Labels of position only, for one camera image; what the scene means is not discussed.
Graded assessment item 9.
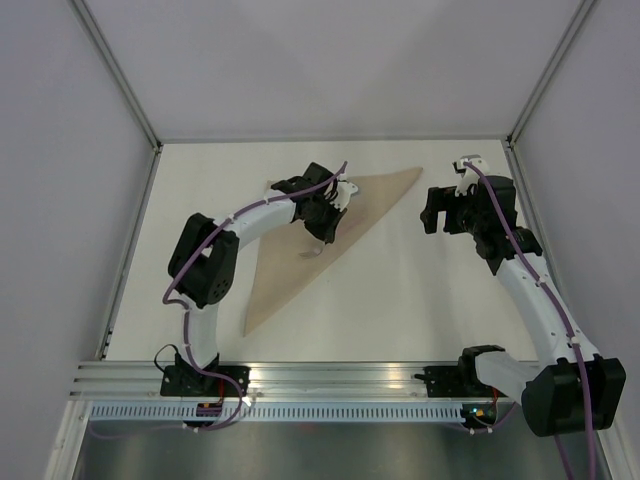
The beige cloth napkin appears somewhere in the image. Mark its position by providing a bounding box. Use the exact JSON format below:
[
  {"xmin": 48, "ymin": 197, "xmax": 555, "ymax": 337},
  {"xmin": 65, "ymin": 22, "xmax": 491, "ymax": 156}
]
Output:
[{"xmin": 244, "ymin": 167, "xmax": 423, "ymax": 335}]

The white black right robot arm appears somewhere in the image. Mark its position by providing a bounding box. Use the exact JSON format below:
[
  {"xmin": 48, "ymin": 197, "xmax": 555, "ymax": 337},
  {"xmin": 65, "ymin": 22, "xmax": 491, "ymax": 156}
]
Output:
[{"xmin": 420, "ymin": 175, "xmax": 626, "ymax": 437}]

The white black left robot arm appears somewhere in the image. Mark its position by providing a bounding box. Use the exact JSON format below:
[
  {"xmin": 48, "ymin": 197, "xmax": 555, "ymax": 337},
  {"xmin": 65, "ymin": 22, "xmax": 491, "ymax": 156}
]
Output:
[{"xmin": 160, "ymin": 163, "xmax": 359, "ymax": 398}]

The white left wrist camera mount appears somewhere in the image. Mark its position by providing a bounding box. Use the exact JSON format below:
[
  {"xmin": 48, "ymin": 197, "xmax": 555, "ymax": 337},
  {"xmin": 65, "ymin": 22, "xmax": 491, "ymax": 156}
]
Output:
[{"xmin": 331, "ymin": 175, "xmax": 359, "ymax": 211}]

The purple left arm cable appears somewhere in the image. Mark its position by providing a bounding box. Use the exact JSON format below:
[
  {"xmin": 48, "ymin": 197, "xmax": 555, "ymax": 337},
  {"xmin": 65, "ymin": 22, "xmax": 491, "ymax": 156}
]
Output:
[{"xmin": 162, "ymin": 160, "xmax": 350, "ymax": 436}]

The aluminium frame rail right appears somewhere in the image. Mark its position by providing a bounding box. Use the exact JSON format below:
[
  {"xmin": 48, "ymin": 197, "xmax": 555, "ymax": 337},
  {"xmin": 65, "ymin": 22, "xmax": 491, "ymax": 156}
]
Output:
[{"xmin": 504, "ymin": 0, "xmax": 599, "ymax": 149}]

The aluminium frame rail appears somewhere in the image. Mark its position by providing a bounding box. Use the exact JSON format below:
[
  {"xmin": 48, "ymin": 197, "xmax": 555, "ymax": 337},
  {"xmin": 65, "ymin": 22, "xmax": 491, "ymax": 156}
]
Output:
[
  {"xmin": 504, "ymin": 0, "xmax": 599, "ymax": 149},
  {"xmin": 68, "ymin": 1, "xmax": 163, "ymax": 361}
]

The white slotted cable duct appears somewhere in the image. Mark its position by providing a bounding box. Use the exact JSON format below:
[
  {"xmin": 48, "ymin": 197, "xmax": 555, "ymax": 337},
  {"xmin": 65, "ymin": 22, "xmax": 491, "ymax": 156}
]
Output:
[{"xmin": 90, "ymin": 401, "xmax": 463, "ymax": 423}]

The aluminium front mounting rail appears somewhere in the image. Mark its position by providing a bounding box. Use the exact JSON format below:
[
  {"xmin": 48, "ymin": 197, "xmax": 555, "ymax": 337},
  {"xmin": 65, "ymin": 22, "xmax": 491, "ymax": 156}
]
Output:
[{"xmin": 69, "ymin": 361, "xmax": 471, "ymax": 402}]

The aluminium frame rail left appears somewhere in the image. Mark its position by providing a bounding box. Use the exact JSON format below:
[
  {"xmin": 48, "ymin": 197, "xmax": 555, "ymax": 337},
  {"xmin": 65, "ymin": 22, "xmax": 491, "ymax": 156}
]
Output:
[{"xmin": 68, "ymin": 1, "xmax": 163, "ymax": 361}]

